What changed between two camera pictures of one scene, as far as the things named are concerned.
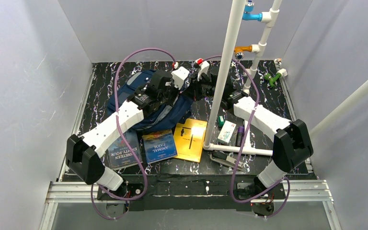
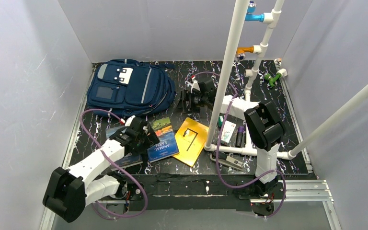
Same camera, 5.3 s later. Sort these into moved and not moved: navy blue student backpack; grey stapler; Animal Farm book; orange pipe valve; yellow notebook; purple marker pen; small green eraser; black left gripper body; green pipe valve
Moved: navy blue student backpack; black left gripper body; Animal Farm book
Not moved: grey stapler; green pipe valve; orange pipe valve; small green eraser; purple marker pen; yellow notebook
